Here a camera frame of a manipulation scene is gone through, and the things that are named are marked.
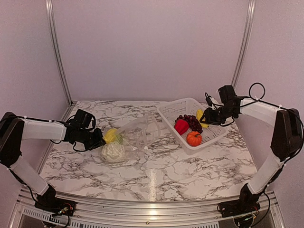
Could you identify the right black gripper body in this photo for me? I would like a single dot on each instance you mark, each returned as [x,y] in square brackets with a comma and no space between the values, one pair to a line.
[219,117]

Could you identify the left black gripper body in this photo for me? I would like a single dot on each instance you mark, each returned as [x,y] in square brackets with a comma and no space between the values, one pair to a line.
[90,140]

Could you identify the fake purple grapes bunch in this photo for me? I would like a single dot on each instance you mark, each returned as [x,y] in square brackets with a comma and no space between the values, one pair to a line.
[194,125]

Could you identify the fake orange tomato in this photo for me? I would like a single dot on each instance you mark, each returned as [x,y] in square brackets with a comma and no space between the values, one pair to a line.
[194,138]

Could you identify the fake red pepper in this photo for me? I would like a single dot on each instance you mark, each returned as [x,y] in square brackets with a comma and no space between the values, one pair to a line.
[181,126]

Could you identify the fake white cauliflower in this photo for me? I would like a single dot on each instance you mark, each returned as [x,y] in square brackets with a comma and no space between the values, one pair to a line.
[113,152]

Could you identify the clear zip top bag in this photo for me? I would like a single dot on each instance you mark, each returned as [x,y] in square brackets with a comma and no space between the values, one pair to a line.
[137,135]

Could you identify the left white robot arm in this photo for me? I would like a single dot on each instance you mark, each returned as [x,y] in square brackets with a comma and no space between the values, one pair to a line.
[20,138]

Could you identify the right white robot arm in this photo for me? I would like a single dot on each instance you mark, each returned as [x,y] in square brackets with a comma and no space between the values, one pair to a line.
[285,142]

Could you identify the white plastic basket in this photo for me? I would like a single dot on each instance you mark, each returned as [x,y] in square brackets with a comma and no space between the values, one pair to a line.
[170,111]

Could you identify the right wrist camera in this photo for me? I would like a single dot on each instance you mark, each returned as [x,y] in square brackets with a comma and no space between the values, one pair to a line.
[211,101]

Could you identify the front aluminium frame rail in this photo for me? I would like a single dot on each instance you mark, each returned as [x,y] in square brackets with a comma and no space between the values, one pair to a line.
[109,213]

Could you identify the right aluminium frame post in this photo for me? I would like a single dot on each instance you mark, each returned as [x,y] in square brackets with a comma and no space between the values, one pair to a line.
[244,42]

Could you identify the aluminium frame post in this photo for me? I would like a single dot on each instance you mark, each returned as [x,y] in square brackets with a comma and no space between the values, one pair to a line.
[55,44]
[244,42]

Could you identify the left aluminium frame post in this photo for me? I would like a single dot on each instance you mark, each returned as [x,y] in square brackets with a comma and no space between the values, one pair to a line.
[55,44]

